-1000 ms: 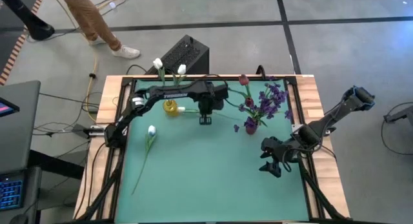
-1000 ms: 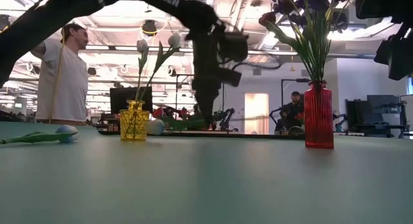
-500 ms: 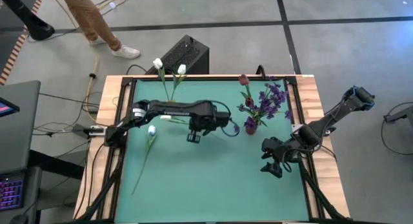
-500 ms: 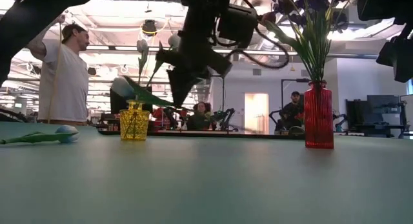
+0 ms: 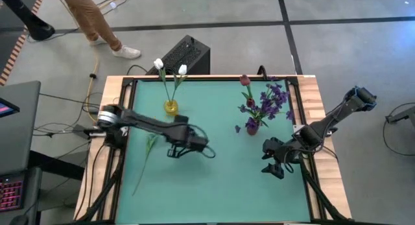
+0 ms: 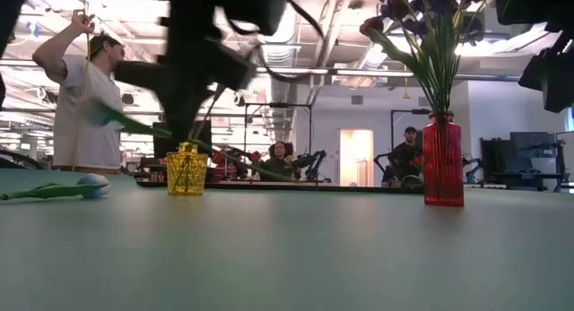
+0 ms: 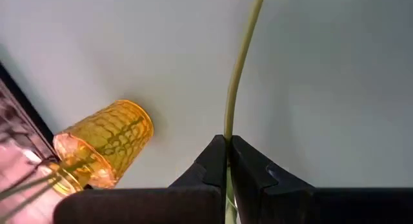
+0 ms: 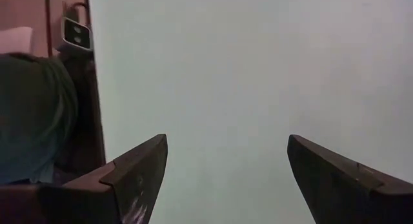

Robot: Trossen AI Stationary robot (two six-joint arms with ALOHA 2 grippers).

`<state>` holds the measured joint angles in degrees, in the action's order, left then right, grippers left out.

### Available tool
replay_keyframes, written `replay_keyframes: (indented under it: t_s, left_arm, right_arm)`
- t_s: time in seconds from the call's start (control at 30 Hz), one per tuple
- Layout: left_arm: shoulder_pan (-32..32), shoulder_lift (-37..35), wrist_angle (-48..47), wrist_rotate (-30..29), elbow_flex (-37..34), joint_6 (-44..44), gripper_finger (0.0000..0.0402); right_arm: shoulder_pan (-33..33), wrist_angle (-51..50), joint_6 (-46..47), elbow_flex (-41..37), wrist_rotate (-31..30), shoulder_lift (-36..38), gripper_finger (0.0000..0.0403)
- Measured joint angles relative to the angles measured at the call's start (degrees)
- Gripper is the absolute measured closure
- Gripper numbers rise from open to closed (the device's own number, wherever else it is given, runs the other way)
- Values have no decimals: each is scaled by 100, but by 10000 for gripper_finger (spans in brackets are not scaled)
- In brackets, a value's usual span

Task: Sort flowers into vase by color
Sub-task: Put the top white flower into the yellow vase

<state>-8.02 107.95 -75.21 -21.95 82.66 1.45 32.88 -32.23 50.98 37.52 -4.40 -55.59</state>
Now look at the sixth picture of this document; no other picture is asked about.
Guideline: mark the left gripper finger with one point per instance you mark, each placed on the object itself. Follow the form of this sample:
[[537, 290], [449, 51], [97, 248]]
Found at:
[[181, 123], [197, 111]]

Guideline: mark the purple artificial flower bunch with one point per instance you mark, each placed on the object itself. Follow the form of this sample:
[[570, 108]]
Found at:
[[437, 69]]

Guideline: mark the red glass vase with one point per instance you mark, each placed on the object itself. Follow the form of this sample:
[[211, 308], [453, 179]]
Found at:
[[443, 167]]

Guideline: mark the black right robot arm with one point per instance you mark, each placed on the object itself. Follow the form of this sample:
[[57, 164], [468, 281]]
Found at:
[[538, 4]]

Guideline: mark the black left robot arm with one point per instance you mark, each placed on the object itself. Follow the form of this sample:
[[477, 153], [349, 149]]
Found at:
[[193, 15]]

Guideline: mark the black background robot arm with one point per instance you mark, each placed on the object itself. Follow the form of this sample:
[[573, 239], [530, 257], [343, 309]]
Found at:
[[314, 161]]

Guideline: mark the yellow glass vase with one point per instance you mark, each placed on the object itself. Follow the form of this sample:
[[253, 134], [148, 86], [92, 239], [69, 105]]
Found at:
[[187, 172]]

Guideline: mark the black monitor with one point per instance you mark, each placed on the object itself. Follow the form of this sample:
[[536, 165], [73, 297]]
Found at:
[[160, 149]]

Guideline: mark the dark computer monitor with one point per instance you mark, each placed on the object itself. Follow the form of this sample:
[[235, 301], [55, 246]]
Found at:
[[531, 145]]

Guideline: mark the person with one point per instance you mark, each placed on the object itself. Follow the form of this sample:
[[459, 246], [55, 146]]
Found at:
[[406, 156], [277, 165], [85, 123]]

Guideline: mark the lit doorway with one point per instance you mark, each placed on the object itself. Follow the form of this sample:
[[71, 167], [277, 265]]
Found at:
[[356, 154]]

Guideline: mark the teal table mat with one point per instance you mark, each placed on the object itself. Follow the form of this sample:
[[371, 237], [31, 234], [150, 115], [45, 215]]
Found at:
[[287, 275]]

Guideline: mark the black metal rig frame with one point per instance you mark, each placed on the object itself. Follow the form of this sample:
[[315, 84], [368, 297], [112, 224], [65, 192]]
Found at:
[[278, 105], [401, 111]]

